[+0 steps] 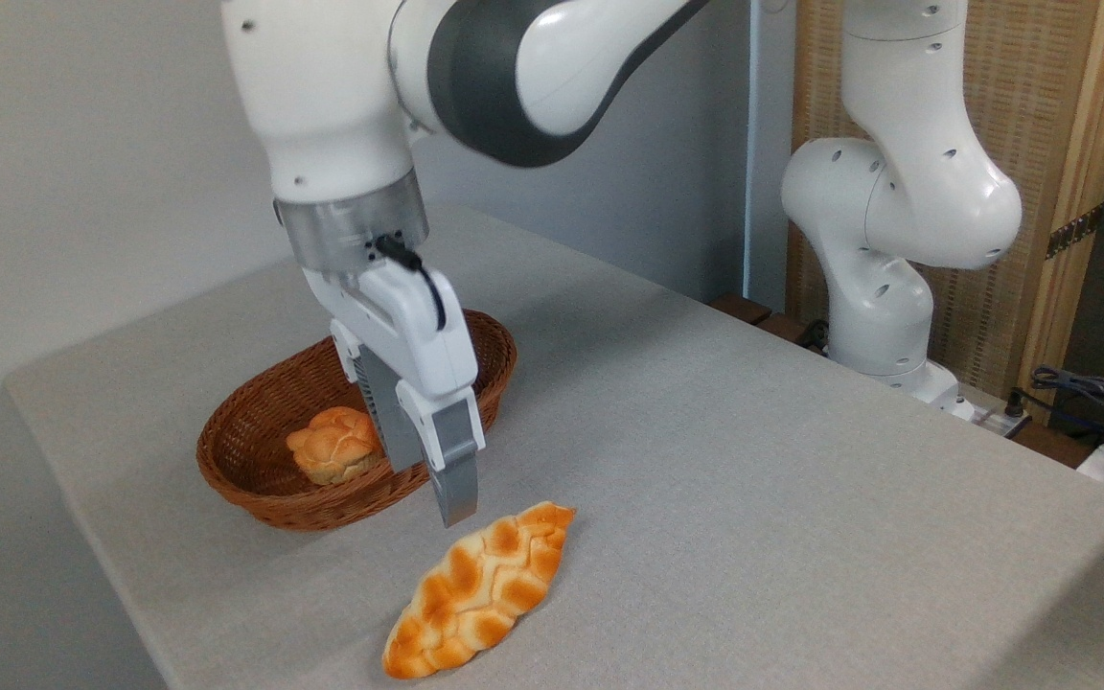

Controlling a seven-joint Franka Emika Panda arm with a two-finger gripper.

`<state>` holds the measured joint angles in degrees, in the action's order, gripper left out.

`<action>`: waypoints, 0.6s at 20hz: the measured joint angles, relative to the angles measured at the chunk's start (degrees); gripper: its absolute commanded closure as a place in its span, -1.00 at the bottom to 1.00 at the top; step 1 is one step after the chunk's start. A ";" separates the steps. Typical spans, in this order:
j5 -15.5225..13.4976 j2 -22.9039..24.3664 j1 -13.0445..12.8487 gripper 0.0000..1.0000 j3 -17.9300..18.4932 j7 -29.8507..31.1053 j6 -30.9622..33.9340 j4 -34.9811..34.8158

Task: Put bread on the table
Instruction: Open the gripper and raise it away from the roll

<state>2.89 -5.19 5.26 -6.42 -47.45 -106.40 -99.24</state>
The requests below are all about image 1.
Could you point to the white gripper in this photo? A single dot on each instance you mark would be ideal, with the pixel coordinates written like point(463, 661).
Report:
point(413, 340)

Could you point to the long braided bread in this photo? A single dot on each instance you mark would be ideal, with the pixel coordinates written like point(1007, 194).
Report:
point(480, 589)

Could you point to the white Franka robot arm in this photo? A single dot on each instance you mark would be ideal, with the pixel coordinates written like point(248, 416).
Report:
point(322, 96)

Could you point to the round bread bun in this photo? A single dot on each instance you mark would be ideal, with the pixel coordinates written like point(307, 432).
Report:
point(332, 446)

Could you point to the brown wicker basket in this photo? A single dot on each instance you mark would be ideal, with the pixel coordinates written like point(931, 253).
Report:
point(245, 431)

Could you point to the black plug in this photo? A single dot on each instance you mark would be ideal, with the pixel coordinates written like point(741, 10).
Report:
point(1015, 402)

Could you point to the metal screen hinge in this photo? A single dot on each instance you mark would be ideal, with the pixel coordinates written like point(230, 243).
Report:
point(1074, 231)

